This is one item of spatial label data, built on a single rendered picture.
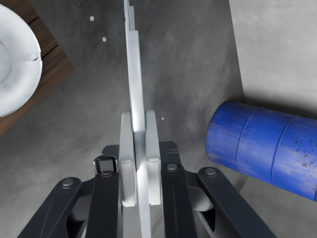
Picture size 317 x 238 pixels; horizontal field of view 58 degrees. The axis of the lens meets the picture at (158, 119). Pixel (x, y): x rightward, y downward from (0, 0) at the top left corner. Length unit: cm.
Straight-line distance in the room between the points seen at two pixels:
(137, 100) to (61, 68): 78
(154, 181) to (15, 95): 74
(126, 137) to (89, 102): 130
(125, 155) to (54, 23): 120
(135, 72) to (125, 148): 5
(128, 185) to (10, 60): 72
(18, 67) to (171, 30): 116
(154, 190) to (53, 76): 80
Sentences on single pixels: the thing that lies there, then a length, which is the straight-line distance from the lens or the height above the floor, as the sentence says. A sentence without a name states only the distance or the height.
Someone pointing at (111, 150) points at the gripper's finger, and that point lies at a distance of 18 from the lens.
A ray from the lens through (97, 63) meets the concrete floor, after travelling 146.
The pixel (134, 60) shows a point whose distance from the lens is 18.
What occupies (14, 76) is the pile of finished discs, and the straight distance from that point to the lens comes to 86.
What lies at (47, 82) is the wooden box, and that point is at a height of 35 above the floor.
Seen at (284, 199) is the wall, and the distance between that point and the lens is 352.
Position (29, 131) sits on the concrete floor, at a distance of 135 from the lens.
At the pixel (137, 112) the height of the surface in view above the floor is 104.
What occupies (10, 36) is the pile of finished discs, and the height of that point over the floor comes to 38.
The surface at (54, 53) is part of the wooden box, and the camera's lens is 93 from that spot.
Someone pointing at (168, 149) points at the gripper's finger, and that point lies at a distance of 17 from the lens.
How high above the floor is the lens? 116
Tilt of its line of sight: 38 degrees down
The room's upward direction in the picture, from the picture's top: 108 degrees clockwise
